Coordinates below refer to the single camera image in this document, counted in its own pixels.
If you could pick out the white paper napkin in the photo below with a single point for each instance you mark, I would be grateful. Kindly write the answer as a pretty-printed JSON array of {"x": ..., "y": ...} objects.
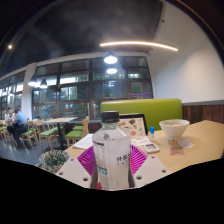
[{"x": 185, "y": 143}]

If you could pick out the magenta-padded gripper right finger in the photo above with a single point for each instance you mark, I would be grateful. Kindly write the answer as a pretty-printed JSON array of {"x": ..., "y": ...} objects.
[{"x": 150, "y": 170}]

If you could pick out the white paper sheet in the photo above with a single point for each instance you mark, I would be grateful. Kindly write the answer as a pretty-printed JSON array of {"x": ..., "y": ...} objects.
[{"x": 84, "y": 142}]

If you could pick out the small flat grey device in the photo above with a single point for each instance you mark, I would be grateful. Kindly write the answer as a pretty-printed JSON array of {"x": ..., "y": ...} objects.
[{"x": 152, "y": 147}]

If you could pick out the dark speckled patterned mug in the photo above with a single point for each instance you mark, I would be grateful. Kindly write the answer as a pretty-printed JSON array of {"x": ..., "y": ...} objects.
[{"x": 53, "y": 159}]

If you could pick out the person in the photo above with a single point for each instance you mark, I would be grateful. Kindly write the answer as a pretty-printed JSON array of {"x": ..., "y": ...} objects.
[
  {"x": 7, "y": 115},
  {"x": 19, "y": 123}
]

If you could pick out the white ceramic bowl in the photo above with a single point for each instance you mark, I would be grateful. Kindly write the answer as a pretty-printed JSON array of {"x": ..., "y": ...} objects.
[{"x": 174, "y": 129}]

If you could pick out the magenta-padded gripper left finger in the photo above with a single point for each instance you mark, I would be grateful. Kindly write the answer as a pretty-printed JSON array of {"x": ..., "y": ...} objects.
[{"x": 73, "y": 171}]

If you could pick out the large round pendant lamp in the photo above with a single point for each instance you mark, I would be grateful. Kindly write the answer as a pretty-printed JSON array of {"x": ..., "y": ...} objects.
[{"x": 110, "y": 59}]

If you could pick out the long curved ceiling light strip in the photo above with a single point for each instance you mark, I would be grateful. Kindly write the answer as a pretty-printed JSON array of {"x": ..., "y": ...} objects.
[{"x": 140, "y": 43}]

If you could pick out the small red printed paper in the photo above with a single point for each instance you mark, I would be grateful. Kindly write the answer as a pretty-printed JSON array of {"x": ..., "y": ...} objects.
[{"x": 177, "y": 151}]

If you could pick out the green upholstered bench backrest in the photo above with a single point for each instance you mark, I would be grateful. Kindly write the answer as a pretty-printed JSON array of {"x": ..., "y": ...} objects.
[{"x": 156, "y": 111}]

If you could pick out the black-framed menu tablet stand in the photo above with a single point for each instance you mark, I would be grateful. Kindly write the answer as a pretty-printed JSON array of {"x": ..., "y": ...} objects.
[{"x": 135, "y": 128}]

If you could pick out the small white pendant lamp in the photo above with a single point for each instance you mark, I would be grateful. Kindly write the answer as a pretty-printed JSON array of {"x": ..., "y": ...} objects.
[
  {"x": 32, "y": 83},
  {"x": 43, "y": 85}
]

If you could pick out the large dark-framed window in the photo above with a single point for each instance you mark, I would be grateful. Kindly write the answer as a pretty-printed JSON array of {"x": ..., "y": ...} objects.
[{"x": 76, "y": 93}]

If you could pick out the small blue-capped bottle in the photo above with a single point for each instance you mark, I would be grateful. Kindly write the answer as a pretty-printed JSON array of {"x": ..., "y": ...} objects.
[{"x": 152, "y": 134}]

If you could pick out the group of green-seated wooden chairs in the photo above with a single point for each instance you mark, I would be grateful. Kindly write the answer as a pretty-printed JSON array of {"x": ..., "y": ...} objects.
[{"x": 46, "y": 133}]

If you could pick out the clear black-capped drink bottle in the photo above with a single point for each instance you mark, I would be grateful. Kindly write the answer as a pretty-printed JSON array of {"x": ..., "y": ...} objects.
[{"x": 111, "y": 156}]

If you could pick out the light wooden dining table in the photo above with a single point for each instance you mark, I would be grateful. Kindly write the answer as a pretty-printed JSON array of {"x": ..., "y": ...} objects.
[{"x": 60, "y": 120}]

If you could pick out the flat round red coaster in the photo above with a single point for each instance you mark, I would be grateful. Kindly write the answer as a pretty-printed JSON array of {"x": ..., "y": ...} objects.
[{"x": 99, "y": 187}]

